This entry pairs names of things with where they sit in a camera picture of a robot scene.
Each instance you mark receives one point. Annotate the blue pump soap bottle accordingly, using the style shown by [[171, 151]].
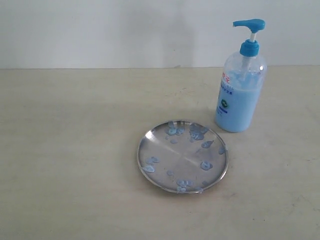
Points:
[[242, 79]]

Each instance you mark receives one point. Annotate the round steel plate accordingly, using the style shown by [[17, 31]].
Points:
[[182, 157]]

